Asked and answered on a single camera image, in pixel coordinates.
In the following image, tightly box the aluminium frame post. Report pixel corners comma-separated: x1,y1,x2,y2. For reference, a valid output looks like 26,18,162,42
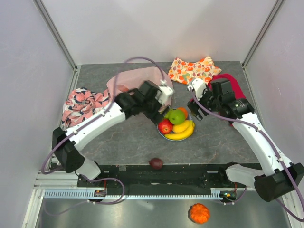
33,0,78,72
241,0,285,69

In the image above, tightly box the right aluminium frame post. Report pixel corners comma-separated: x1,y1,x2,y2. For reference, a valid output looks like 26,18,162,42
241,0,285,69

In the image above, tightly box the green fake apple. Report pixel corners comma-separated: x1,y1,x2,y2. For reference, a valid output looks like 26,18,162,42
169,109,186,125

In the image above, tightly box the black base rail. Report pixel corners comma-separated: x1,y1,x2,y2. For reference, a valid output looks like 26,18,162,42
77,163,247,190

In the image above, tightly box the red fake apple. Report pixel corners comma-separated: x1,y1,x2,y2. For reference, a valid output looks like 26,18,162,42
157,119,173,134

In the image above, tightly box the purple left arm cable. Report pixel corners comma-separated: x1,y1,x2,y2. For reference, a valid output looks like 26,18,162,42
41,56,168,216

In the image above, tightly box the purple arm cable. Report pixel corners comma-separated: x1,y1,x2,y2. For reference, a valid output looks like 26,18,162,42
189,91,304,223
41,56,168,216

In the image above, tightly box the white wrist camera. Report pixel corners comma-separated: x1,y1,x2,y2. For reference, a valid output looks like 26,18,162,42
187,78,208,100
155,80,174,106

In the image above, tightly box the blue plate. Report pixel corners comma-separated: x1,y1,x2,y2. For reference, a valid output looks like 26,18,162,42
157,107,195,141

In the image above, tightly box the orange fake orange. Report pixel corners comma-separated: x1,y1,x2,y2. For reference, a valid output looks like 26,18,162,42
177,107,189,119

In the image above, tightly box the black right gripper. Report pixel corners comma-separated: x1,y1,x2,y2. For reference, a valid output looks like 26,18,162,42
187,84,221,121

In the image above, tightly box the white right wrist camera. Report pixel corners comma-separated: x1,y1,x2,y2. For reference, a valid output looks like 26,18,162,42
187,78,208,100

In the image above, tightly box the yellow floral cloth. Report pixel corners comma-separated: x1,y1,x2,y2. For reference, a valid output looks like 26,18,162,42
168,56,222,85

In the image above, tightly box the red cloth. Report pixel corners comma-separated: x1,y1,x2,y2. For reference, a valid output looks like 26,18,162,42
208,73,247,128

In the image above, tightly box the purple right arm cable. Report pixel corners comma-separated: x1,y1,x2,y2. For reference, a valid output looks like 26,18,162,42
189,91,304,223

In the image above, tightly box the orange fake pumpkin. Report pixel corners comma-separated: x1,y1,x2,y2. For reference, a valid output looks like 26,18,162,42
189,203,210,225

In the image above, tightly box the pink translucent plastic bag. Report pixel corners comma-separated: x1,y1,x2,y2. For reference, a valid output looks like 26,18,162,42
106,66,173,102

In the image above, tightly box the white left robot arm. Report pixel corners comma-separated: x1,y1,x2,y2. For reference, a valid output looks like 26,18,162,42
52,81,174,187

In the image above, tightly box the dark purple fake fruit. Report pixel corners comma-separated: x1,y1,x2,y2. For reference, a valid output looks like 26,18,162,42
149,158,163,170

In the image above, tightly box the yellow fake banana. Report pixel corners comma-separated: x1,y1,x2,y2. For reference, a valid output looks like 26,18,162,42
164,120,195,141

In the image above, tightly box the yellow fake mango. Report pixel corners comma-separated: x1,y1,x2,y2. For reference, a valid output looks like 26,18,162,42
172,120,191,133

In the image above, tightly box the left aluminium frame post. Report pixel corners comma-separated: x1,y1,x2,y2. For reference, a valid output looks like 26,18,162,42
33,0,78,72

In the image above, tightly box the pink navy patterned cloth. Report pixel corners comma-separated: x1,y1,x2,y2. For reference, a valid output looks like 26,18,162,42
61,87,111,128

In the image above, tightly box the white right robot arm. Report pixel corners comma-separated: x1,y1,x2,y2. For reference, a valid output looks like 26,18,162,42
187,78,304,202

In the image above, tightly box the green fake pear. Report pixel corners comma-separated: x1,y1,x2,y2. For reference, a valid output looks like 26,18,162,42
164,109,174,119

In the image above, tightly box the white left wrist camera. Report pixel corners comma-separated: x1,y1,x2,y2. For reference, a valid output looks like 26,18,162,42
155,80,174,106

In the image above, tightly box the white slotted cable duct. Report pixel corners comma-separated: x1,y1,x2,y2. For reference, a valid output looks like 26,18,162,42
44,189,232,200

